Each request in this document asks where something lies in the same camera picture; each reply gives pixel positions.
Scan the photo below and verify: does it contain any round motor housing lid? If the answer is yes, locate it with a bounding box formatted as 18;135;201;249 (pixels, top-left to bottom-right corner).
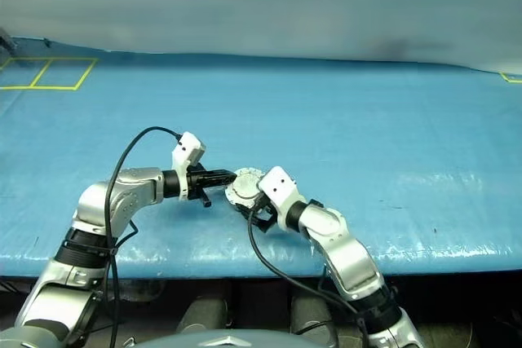
232;166;266;203

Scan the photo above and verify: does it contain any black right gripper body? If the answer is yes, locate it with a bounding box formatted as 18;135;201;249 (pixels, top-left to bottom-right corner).
249;196;279;235

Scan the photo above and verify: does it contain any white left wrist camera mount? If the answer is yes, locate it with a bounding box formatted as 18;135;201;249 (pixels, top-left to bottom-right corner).
170;130;207;202

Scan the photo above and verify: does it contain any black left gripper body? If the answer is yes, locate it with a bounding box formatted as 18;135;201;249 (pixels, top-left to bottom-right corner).
187;162;213;208

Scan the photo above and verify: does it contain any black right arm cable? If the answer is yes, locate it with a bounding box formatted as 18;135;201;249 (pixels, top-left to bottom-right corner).
246;205;368;348

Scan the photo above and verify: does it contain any grey robot torso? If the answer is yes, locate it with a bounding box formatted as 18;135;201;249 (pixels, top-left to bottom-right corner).
136;328;327;348

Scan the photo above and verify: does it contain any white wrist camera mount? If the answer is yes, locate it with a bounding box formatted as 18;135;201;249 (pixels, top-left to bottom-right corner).
257;165;307;230
170;130;207;202

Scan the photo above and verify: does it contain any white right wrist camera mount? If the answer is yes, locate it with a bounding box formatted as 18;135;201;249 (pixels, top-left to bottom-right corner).
257;165;307;230

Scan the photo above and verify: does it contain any dark rounded shape under table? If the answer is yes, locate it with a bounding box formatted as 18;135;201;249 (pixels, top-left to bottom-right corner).
290;294;340;347
176;297;229;335

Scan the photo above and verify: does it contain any grey disc under table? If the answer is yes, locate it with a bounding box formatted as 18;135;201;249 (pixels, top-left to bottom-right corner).
122;280;164;304

